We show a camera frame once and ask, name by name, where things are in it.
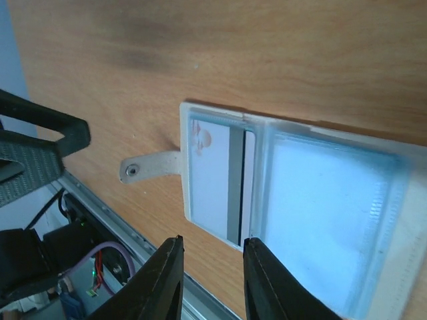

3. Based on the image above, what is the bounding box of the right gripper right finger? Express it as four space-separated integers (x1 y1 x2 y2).
243 237 340 320

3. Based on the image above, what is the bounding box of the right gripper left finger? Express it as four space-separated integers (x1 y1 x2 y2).
88 235 184 320

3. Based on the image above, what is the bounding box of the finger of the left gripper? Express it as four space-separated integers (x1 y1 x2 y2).
1 90 91 207

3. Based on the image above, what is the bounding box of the beige card holder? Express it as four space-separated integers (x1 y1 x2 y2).
119 102 426 319

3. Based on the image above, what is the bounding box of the white card magnetic stripe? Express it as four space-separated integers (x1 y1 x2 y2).
189 120 256 247

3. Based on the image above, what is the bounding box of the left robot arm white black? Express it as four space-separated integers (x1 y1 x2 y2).
1 91 95 305

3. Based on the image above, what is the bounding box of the left controller board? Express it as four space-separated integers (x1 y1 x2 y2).
47 277 99 319

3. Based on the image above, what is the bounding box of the aluminium rail frame front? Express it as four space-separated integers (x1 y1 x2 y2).
49 172 240 319

